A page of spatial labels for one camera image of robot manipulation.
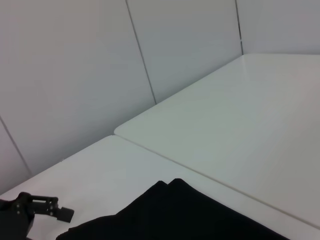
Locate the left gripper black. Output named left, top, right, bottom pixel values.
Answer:
left=0, top=191, right=76, bottom=238

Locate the black shirt with FREE print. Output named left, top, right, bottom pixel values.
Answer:
left=55, top=177, right=291, bottom=240

